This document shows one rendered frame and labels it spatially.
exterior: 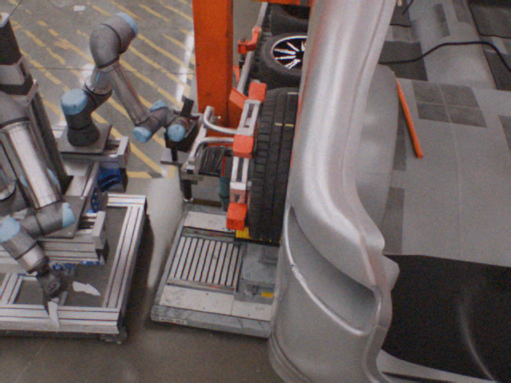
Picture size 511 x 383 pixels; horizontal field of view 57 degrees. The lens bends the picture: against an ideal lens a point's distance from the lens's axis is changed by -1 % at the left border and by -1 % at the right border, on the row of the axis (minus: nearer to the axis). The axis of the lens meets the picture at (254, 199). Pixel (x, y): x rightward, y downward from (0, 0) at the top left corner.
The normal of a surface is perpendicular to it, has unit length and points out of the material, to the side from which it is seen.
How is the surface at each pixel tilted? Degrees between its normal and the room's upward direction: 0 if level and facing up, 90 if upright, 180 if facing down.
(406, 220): 21
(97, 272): 0
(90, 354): 0
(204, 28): 90
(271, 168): 48
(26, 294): 0
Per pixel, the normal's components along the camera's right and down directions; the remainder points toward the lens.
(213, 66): -0.14, 0.72
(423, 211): -0.01, -0.37
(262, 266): 0.04, -0.68
